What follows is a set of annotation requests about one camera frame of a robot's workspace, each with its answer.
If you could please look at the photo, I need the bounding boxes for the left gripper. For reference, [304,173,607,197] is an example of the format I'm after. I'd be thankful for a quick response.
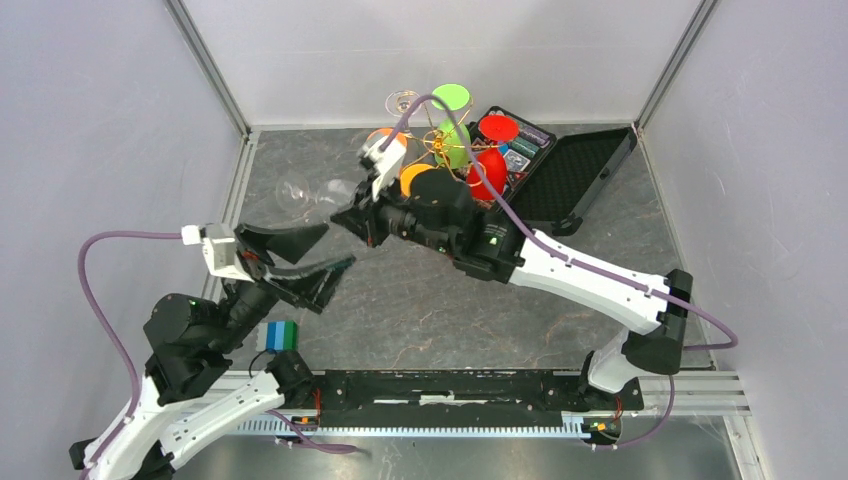
[212,221,360,352]

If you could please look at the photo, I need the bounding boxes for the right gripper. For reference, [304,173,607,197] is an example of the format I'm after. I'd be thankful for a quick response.
[334,167,456,256]

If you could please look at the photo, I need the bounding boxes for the clear wine glass front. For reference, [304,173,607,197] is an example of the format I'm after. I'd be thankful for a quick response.
[274,172,356,223]

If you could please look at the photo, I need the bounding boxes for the clear wine glass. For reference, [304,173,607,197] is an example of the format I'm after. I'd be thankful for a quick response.
[274,172,356,223]
[384,89,421,124]

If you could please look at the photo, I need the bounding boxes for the yellow wine glass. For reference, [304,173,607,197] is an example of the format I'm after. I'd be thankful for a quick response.
[399,163,435,197]

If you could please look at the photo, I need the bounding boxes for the red wine glass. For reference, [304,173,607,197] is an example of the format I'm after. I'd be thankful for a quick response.
[473,114,519,194]

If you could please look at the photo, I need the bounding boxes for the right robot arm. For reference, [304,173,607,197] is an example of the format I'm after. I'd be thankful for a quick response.
[331,169,693,408]

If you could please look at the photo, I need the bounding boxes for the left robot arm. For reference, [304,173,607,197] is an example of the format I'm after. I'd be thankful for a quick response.
[69,224,355,479]

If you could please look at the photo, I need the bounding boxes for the orange wine glass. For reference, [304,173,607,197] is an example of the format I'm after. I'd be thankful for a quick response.
[365,127,408,149]

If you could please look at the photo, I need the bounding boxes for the green wine glass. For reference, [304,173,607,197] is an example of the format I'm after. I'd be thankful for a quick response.
[432,83,473,170]

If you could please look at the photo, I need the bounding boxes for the clear wine glass back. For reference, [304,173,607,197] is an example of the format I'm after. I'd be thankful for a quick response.
[384,89,421,124]

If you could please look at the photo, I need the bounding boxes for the blue green block stack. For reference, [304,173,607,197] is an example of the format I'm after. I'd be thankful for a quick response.
[256,321,299,352]

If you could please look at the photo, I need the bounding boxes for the black poker chip case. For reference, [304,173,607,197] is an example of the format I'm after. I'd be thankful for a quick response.
[466,106,636,236]

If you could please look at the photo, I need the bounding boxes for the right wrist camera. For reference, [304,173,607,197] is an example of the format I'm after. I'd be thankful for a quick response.
[358,137,407,202]

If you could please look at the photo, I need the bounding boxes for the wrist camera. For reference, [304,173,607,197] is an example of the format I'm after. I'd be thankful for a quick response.
[358,137,407,202]
[180,223,252,281]

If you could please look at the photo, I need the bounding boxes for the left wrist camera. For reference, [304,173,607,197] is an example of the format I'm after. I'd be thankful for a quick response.
[180,223,252,281]

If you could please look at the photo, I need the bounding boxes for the gold wire glass rack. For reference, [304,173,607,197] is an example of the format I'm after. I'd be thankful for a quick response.
[398,83,474,189]

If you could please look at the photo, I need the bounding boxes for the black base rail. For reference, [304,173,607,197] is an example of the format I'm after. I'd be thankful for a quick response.
[205,352,670,452]

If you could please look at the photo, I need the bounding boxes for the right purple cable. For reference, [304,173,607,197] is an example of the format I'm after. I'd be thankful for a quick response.
[378,93,739,452]

